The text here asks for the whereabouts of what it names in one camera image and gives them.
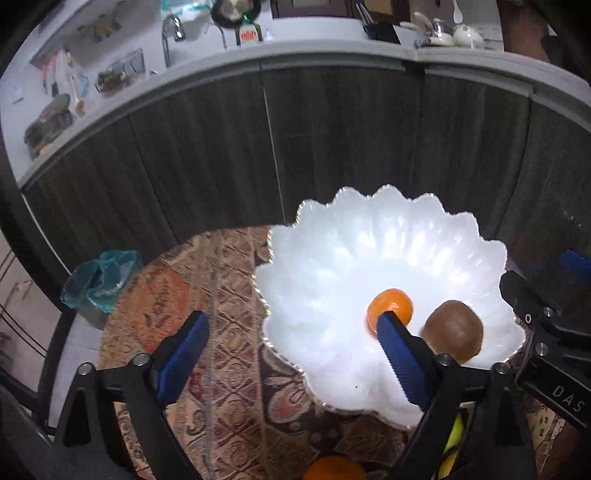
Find white teapot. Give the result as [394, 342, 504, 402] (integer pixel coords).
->
[428, 0, 484, 49]

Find wire sponge rack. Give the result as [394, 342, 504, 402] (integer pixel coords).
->
[94, 48, 145, 94]

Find green dish soap bottle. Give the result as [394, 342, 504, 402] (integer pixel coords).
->
[235, 14, 263, 46]

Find yellow lemon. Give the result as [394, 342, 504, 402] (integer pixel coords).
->
[438, 447, 460, 480]

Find green apple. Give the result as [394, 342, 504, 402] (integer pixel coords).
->
[444, 413, 465, 454]

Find large orange mandarin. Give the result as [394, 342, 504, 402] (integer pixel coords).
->
[366, 289, 414, 334]

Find chrome kitchen faucet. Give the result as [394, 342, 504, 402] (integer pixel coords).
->
[161, 14, 185, 68]

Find stacked pots with lid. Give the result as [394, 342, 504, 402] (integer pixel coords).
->
[24, 93, 73, 159]

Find white scalloped fruit bowl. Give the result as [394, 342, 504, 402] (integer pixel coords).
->
[253, 185, 526, 430]

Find grey chair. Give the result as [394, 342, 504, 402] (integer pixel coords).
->
[1, 385, 54, 479]

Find small orange mandarin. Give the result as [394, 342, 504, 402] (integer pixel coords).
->
[303, 456, 368, 480]

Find black utensil holder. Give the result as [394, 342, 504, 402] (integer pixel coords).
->
[356, 2, 401, 45]

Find patterned woven tablecloth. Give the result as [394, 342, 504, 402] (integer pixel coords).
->
[96, 225, 583, 480]

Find brown kiwi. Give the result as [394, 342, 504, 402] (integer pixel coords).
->
[421, 300, 484, 364]

